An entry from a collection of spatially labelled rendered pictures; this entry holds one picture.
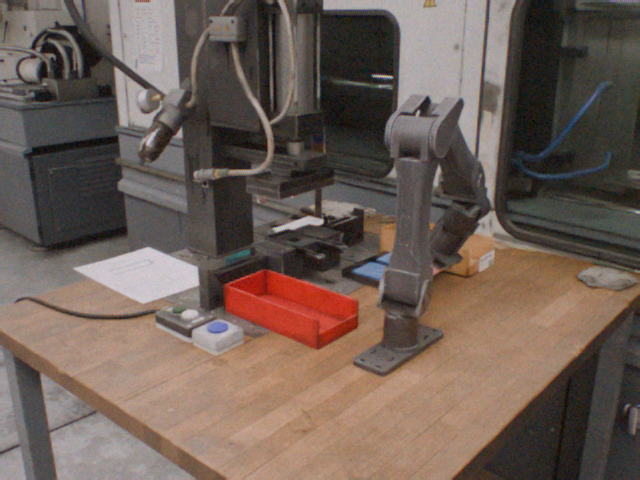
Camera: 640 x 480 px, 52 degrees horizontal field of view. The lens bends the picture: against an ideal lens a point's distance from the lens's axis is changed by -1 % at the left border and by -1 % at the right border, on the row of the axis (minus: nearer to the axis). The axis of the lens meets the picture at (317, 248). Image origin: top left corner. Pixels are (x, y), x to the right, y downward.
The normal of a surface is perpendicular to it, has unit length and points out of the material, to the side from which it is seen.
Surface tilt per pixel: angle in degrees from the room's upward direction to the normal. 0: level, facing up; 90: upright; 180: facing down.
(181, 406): 0
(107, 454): 0
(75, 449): 0
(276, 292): 90
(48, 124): 90
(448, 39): 90
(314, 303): 90
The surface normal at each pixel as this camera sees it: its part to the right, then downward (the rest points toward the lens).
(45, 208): 0.71, 0.23
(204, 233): -0.66, 0.26
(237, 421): 0.00, -0.94
